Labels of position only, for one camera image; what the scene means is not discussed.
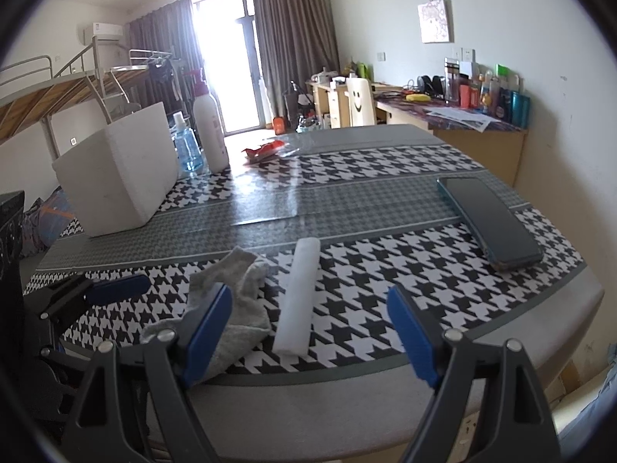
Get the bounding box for wide grey curtain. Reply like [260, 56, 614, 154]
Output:
[251, 0, 341, 131]

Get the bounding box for wooden desk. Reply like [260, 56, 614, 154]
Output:
[308, 79, 528, 186]

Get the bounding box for red snack packet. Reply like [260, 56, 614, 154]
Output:
[242, 140, 286, 162]

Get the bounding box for white foam box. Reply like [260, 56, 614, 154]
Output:
[51, 102, 180, 238]

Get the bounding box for houndstooth tablecloth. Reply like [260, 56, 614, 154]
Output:
[24, 123, 589, 387]

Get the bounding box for dark cased smartphone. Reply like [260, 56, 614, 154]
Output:
[437, 177, 545, 272]

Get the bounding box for white foam roll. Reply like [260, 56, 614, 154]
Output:
[274, 238, 320, 358]

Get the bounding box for cartoon wall picture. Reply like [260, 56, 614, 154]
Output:
[417, 0, 455, 44]

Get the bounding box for dark hanging clothes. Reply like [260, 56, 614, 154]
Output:
[147, 58, 177, 90]

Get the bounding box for clear plastic wrapper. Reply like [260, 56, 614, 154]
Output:
[277, 135, 320, 160]

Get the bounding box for white air conditioner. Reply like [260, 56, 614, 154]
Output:
[83, 22, 125, 45]

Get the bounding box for row of toiletry bottles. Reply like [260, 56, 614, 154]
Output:
[443, 57, 531, 128]

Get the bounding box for metal bunk bed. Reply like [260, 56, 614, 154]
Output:
[0, 48, 194, 174]

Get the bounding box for white red-pump lotion bottle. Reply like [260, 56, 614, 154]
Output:
[191, 68, 231, 174]

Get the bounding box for dark grey curtain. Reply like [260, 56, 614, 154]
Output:
[126, 0, 206, 121]

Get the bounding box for black headphones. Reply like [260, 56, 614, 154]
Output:
[415, 74, 445, 95]

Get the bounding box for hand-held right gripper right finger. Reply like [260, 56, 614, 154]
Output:
[387, 284, 562, 463]

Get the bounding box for printed paper sheets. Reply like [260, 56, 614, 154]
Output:
[424, 106, 502, 132]

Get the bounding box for colourful bedding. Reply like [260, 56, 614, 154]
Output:
[24, 188, 78, 252]

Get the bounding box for glass balcony door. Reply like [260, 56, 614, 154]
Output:
[192, 0, 271, 133]

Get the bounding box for person's blue jeans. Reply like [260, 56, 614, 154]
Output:
[559, 342, 617, 449]

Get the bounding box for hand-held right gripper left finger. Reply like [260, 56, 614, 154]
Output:
[67, 282, 234, 463]

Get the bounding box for grey cloth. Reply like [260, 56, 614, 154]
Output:
[140, 247, 273, 382]

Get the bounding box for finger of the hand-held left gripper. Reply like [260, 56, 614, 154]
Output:
[34, 274, 151, 331]

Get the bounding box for wooden smiley face chair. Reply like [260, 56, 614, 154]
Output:
[344, 76, 377, 128]

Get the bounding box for blue water bottle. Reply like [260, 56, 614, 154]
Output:
[171, 112, 206, 173]

